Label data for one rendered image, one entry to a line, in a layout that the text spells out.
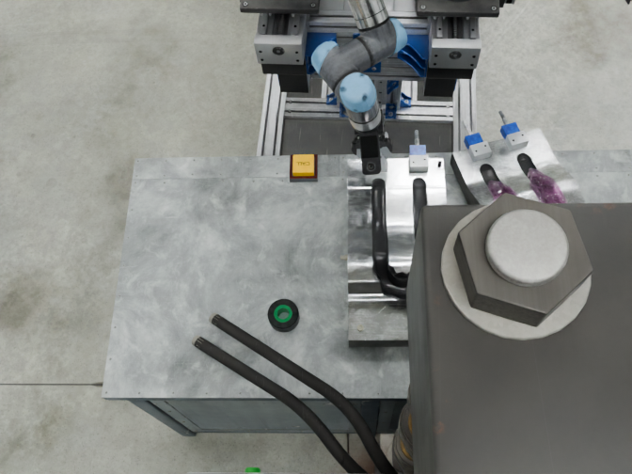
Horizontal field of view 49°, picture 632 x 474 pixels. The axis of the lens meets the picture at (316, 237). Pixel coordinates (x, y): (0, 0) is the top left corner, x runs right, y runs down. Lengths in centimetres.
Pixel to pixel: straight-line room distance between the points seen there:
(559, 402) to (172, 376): 138
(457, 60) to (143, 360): 118
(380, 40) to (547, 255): 116
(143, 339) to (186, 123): 146
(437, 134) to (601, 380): 226
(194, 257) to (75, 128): 148
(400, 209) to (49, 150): 186
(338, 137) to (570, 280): 226
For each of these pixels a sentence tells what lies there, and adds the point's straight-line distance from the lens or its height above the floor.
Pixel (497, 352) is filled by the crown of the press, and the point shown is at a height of 200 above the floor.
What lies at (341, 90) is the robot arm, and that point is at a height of 128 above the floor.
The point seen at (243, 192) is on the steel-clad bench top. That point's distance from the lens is 197.
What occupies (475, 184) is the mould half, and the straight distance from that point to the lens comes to 191.
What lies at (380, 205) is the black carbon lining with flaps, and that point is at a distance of 183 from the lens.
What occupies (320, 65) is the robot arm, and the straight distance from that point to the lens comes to 160.
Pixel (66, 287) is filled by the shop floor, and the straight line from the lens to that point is 292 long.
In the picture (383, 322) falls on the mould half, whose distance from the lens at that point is 173.
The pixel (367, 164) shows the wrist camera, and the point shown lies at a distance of 168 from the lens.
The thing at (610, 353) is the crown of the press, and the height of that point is 201.
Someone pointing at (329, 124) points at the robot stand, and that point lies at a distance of 277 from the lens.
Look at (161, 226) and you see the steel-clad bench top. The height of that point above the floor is 80.
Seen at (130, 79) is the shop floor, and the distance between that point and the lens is 334.
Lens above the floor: 251
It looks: 65 degrees down
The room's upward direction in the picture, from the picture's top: 8 degrees counter-clockwise
